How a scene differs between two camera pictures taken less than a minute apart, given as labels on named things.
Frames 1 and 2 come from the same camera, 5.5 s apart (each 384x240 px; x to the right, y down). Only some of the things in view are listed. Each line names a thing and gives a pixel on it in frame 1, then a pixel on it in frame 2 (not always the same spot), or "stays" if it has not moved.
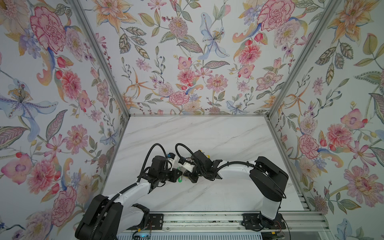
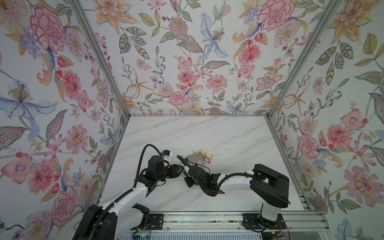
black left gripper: x=174 y=177 stays
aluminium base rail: x=273 y=222 stays
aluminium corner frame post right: x=330 y=8 stays
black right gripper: x=190 y=175 -> x=188 y=183
